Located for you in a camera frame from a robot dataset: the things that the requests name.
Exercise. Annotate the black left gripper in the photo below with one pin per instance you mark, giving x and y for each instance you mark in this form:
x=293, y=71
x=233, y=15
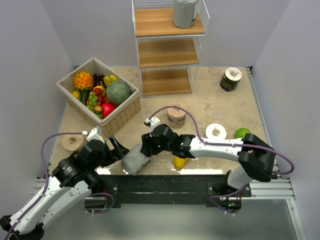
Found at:
x=119, y=152

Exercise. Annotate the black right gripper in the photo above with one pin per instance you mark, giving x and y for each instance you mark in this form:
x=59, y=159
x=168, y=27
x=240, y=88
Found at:
x=146, y=148

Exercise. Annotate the grey roll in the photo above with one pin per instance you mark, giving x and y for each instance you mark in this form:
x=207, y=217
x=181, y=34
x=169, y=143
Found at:
x=135, y=161
x=185, y=13

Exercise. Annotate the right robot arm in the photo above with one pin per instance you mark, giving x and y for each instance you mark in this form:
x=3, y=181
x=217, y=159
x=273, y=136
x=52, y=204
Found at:
x=255, y=157

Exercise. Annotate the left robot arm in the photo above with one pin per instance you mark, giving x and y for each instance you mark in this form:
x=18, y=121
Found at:
x=74, y=179

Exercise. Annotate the wicker basket with cloth liner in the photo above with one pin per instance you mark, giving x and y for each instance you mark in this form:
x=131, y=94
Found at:
x=78, y=98

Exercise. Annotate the brown roll centre table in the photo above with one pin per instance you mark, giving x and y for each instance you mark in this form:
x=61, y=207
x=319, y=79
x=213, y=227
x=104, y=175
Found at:
x=176, y=118

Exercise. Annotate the yellow mango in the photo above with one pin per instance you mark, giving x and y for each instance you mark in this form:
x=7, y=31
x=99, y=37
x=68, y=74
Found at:
x=179, y=163

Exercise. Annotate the red apple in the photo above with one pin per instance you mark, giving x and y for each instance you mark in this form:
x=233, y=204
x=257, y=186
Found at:
x=107, y=109

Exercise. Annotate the red yellow peach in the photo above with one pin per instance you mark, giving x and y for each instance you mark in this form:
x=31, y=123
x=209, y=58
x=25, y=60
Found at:
x=97, y=108

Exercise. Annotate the brown roll left edge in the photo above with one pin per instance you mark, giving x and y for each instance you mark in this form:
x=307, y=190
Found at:
x=73, y=142

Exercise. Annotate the green netted melon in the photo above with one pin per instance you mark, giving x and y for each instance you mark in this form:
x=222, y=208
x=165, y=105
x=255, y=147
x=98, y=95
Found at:
x=117, y=92

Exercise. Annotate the green grape bunch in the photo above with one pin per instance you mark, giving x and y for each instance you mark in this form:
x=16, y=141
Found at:
x=91, y=102

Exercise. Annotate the black white roll centre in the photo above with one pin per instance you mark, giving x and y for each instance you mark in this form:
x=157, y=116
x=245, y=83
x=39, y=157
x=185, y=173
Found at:
x=215, y=131

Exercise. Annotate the yellow bananas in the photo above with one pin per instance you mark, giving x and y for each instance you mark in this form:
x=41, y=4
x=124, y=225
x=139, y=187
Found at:
x=109, y=80

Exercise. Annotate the dark purple grapes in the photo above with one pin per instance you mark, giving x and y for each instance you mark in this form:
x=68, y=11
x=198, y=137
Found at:
x=98, y=79

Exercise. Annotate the orange pineapple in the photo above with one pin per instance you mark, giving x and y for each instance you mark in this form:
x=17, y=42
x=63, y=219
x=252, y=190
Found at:
x=83, y=81

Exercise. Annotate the green lime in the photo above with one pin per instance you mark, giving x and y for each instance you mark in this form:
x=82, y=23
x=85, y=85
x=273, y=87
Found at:
x=241, y=132

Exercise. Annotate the black white roll back corner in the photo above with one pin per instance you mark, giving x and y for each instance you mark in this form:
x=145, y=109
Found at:
x=230, y=79

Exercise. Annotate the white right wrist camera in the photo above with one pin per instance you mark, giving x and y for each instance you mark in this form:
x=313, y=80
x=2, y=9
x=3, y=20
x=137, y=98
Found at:
x=152, y=123

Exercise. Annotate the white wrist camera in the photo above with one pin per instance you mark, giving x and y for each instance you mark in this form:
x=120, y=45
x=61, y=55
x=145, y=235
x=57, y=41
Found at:
x=152, y=123
x=95, y=134

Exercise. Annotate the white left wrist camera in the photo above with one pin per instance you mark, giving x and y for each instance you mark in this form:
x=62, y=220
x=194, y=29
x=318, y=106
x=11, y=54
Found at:
x=95, y=134

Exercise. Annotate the white wire wooden shelf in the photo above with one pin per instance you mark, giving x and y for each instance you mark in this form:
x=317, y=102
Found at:
x=168, y=57

